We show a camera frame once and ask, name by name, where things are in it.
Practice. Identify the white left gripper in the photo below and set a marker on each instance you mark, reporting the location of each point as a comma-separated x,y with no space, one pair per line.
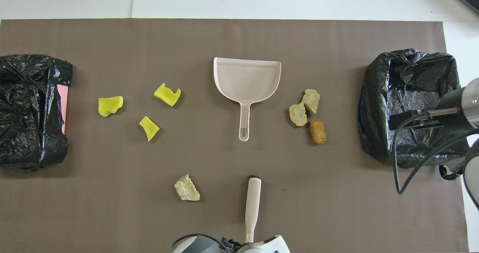
267,247

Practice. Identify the brown trash chunk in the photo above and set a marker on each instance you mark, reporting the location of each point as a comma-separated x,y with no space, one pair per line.
317,131

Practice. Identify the pale green trash chunk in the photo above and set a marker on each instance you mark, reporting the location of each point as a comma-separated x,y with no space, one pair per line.
298,114
311,100

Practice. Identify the beige plastic dustpan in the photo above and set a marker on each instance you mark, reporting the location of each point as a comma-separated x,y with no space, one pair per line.
245,77

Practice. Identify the yellow sponge piece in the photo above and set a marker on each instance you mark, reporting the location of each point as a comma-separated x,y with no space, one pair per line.
149,128
167,95
110,106

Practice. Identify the black plastic trash bag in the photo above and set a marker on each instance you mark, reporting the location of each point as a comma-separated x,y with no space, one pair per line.
378,107
22,140

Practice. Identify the pink plastic bin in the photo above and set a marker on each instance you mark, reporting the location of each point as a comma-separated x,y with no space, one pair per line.
63,107

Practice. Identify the brown paper table mat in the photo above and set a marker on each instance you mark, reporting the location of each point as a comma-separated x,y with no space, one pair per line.
262,39

